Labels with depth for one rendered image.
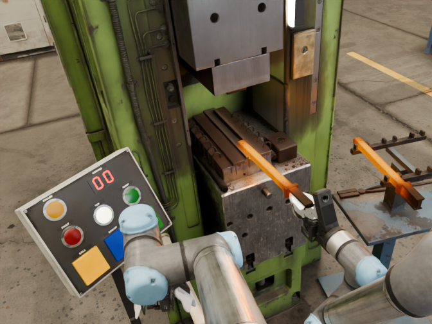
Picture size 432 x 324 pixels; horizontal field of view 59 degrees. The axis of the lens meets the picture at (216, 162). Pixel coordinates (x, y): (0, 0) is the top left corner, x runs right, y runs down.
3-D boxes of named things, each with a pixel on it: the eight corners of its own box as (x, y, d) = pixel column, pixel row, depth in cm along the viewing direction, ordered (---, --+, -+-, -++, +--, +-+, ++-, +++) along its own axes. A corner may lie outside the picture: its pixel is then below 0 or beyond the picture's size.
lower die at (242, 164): (270, 167, 146) (270, 148, 141) (224, 183, 140) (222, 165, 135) (225, 121, 178) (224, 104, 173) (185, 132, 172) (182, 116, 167)
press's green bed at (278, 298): (301, 304, 198) (306, 243, 171) (238, 335, 188) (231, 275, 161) (252, 235, 241) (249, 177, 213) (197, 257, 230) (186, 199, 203)
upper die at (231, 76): (270, 80, 125) (269, 52, 119) (214, 96, 119) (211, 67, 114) (218, 45, 157) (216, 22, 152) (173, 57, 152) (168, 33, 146)
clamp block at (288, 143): (297, 157, 149) (298, 143, 145) (279, 164, 147) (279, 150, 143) (281, 143, 158) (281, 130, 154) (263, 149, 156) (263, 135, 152)
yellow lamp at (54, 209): (67, 216, 99) (62, 204, 97) (49, 222, 98) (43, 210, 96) (66, 209, 102) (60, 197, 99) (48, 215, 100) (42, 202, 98)
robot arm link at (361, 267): (362, 300, 91) (366, 278, 87) (333, 268, 100) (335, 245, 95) (388, 287, 94) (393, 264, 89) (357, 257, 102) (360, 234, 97)
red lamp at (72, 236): (84, 242, 101) (80, 231, 99) (67, 249, 100) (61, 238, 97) (83, 235, 104) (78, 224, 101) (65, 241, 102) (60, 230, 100)
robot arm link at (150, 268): (184, 271, 65) (176, 227, 74) (119, 287, 64) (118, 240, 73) (190, 298, 70) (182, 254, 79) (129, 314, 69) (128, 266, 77)
